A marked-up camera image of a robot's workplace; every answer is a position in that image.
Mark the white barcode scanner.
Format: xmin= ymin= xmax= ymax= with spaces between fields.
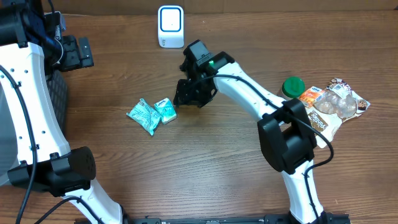
xmin=157 ymin=5 xmax=184 ymax=49

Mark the brown snack bag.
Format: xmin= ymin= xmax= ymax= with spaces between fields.
xmin=305 ymin=78 xmax=371 ymax=142

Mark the grey plastic basket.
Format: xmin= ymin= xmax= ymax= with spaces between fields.
xmin=1 ymin=70 xmax=68 ymax=186

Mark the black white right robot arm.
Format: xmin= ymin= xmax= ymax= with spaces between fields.
xmin=174 ymin=40 xmax=328 ymax=223

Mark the orange tissue pack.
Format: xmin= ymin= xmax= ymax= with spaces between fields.
xmin=299 ymin=86 xmax=325 ymax=108

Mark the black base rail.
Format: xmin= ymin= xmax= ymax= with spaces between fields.
xmin=74 ymin=213 xmax=352 ymax=224

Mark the green lid jar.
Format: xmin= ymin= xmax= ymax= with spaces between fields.
xmin=277 ymin=77 xmax=305 ymax=100

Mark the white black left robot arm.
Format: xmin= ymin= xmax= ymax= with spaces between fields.
xmin=1 ymin=0 xmax=129 ymax=223

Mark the mint green wipes pack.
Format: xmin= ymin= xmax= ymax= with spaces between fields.
xmin=126 ymin=98 xmax=161 ymax=136

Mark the teal tissue pack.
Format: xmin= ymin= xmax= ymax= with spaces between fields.
xmin=154 ymin=98 xmax=177 ymax=124

